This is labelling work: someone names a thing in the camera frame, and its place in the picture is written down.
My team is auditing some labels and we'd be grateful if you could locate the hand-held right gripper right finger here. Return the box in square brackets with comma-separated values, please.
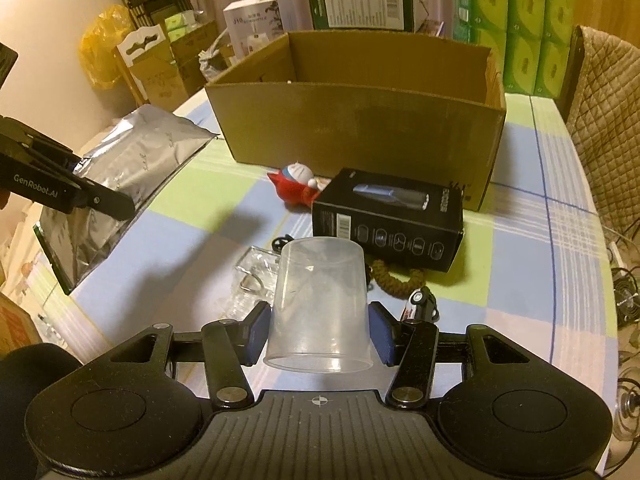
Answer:
[367, 301, 558, 410]

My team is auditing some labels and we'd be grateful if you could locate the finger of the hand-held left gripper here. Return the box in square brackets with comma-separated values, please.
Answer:
[74, 179, 137, 220]

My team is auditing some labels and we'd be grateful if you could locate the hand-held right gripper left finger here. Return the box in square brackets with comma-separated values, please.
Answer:
[80, 301, 273, 411]

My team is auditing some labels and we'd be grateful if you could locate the silver foil bag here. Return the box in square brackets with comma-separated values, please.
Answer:
[32, 105, 221, 296]

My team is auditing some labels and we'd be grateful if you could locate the clear plastic cup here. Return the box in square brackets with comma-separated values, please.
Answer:
[261, 236, 375, 373]

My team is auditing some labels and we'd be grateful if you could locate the brown cardboard box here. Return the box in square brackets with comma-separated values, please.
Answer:
[204, 30, 507, 212]

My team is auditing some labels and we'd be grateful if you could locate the small toy car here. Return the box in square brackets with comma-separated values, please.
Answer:
[400, 287, 441, 323]

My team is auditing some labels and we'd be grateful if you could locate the clear plastic bag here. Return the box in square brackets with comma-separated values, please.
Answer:
[232, 246, 281, 321]

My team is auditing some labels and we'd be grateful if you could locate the black product box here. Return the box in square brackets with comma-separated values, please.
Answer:
[311, 167, 466, 273]

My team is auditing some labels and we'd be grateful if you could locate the brown carton with white hanger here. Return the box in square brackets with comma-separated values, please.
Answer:
[116, 22, 188, 111]

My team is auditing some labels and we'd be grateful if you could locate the red and blue cat figurine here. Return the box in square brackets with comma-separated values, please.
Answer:
[267, 160, 328, 208]

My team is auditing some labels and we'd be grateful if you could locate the orange printed carton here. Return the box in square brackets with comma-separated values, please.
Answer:
[0, 292, 40, 358]

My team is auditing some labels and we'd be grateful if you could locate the yellow plastic bag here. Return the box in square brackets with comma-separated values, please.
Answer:
[80, 4, 138, 92]

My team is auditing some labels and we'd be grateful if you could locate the plain brown carton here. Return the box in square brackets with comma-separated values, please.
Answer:
[167, 20, 221, 97]

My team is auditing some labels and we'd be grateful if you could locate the crumpled grey plastic bag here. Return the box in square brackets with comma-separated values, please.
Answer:
[199, 37, 236, 82]

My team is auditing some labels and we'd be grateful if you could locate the small green tissue pack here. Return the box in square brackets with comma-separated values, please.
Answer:
[165, 11, 199, 43]

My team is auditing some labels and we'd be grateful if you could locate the black cooling fan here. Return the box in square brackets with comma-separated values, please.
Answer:
[611, 267, 640, 332]

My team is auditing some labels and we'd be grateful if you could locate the quilted beige chair cover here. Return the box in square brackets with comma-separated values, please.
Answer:
[565, 25, 640, 241]

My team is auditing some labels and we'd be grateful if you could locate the green carton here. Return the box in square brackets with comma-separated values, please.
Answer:
[306, 0, 431, 33]

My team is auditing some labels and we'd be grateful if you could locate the stack of green tissue packs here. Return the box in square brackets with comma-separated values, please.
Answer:
[452, 0, 576, 96]

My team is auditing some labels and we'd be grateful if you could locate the brown braided cord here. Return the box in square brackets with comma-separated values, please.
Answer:
[367, 258, 426, 302]

